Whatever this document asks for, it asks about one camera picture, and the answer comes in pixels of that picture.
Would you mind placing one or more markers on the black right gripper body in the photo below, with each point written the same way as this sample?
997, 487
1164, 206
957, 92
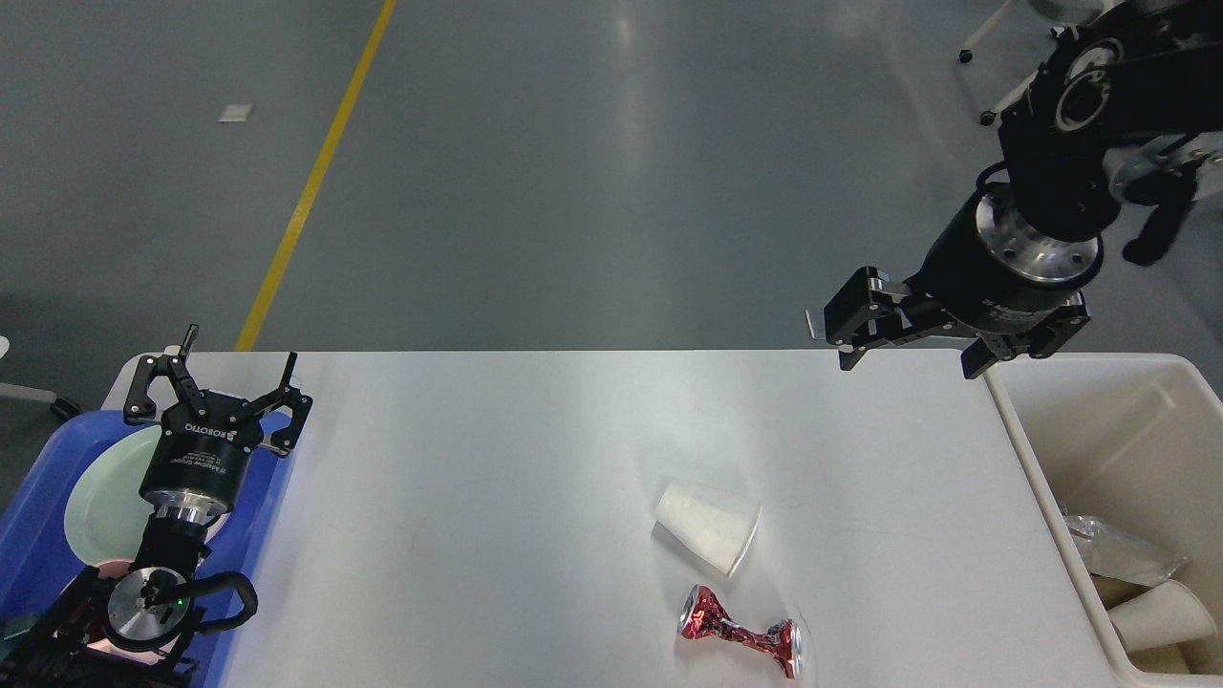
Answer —
993, 273

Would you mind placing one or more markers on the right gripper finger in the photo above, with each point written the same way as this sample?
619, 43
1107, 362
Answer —
871, 310
1043, 340

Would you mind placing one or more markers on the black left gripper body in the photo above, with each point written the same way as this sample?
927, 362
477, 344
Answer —
200, 463

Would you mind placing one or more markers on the mint green plate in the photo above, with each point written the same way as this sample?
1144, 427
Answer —
106, 514

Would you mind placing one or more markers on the silver foil container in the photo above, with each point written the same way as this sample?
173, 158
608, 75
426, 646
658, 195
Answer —
1117, 554

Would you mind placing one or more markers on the white crushed paper cup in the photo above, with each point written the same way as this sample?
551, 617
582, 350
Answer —
717, 526

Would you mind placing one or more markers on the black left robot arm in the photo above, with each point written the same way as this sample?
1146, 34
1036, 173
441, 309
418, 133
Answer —
135, 629

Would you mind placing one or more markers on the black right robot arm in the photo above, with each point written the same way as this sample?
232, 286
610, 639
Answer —
1112, 116

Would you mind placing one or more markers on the white chair base leg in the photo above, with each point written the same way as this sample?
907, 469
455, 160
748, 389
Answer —
61, 407

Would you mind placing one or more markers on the beige plastic bin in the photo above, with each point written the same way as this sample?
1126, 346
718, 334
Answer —
1136, 440

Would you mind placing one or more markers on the blue plastic tray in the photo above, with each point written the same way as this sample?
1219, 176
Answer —
37, 561

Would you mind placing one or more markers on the white rolling chair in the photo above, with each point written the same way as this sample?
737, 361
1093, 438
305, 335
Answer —
999, 57

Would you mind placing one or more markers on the crushed red can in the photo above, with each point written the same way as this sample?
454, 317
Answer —
703, 616

